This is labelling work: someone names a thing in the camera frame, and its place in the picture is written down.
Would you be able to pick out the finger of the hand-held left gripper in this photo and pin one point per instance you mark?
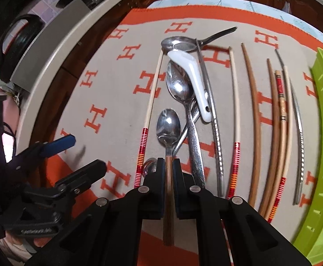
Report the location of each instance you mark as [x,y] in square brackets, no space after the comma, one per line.
[58,144]
[81,176]

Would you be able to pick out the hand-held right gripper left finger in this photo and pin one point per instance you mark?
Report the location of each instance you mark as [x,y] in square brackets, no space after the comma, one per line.
[157,194]

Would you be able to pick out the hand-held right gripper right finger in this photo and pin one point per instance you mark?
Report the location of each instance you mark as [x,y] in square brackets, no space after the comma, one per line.
[179,194]

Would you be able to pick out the steel fork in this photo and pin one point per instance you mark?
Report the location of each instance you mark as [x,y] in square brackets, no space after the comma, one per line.
[181,140]

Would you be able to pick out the twisted steel chopstick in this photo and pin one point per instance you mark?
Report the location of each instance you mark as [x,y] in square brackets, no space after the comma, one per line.
[301,144]
[215,127]

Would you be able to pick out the cream chopstick with red stripes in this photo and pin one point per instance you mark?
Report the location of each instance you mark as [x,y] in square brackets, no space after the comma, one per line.
[150,108]
[236,108]
[279,194]

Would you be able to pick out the plain brown wooden chopstick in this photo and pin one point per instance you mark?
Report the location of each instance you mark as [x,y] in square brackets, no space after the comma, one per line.
[275,133]
[257,122]

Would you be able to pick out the white ceramic spoon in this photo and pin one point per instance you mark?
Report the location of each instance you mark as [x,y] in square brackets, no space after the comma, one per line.
[197,88]

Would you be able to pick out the large steel spoon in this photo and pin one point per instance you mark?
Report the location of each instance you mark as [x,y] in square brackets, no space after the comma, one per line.
[179,86]

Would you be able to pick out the decorated red-topped wooden chopstick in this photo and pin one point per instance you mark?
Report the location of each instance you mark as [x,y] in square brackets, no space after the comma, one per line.
[280,88]

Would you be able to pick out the person's left hand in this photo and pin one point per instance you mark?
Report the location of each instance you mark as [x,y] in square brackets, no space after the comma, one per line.
[38,241]

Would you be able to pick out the orange and beige printed blanket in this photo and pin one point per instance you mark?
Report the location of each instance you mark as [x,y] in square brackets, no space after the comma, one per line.
[108,94]

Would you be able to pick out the grey metal stove panel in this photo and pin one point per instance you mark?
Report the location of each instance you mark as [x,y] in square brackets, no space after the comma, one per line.
[47,37]

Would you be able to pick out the black round cooker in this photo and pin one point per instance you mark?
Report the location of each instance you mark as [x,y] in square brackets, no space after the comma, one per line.
[18,44]

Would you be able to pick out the white kitchen countertop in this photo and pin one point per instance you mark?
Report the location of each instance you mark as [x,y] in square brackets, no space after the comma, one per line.
[95,25]

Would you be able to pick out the light blue tablecloth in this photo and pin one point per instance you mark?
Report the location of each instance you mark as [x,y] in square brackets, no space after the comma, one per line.
[233,2]

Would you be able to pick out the clear plastic bag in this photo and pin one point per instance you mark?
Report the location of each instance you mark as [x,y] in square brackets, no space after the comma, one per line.
[287,7]

